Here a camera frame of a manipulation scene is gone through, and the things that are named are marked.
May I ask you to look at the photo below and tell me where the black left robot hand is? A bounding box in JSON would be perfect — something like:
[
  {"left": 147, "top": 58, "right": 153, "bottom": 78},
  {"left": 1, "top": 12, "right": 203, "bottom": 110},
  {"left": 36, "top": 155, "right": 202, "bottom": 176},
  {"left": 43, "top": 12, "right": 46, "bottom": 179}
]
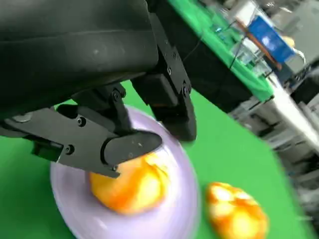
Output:
[{"left": 0, "top": 0, "right": 198, "bottom": 179}]

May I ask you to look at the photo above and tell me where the orange white toy bread roll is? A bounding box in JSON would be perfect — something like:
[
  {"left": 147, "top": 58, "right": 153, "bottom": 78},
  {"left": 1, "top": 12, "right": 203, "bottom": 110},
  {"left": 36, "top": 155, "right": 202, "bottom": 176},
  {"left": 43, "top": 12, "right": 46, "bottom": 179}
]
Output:
[
  {"left": 205, "top": 181, "right": 270, "bottom": 239},
  {"left": 89, "top": 151, "right": 172, "bottom": 216}
]

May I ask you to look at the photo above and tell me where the blue box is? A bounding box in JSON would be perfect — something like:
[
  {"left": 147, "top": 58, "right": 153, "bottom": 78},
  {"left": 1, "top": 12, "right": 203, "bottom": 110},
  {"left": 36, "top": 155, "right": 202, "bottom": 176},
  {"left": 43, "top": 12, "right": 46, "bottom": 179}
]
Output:
[{"left": 247, "top": 14, "right": 297, "bottom": 63}]

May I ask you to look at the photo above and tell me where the green table cloth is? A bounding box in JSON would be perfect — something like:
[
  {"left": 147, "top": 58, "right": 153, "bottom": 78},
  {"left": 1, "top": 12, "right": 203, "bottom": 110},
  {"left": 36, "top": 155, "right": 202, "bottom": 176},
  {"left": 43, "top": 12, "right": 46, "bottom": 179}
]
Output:
[{"left": 0, "top": 79, "right": 311, "bottom": 239}]

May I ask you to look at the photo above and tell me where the green cloth on black panel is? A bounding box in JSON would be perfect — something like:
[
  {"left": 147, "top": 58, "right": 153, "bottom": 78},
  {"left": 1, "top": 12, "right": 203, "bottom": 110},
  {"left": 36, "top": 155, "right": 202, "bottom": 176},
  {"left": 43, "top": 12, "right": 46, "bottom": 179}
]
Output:
[{"left": 168, "top": 0, "right": 275, "bottom": 103}]

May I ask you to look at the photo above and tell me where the black fabric panel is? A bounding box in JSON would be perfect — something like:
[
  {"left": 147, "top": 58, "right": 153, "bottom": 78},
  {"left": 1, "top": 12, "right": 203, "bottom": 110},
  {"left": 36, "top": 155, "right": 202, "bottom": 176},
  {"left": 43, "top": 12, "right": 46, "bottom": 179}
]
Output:
[{"left": 149, "top": 0, "right": 265, "bottom": 115}]

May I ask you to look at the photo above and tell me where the lilac plate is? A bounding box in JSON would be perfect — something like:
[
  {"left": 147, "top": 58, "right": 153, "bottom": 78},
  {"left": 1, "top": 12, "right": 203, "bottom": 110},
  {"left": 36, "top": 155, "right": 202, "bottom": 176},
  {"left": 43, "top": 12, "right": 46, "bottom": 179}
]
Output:
[{"left": 49, "top": 106, "right": 201, "bottom": 239}]

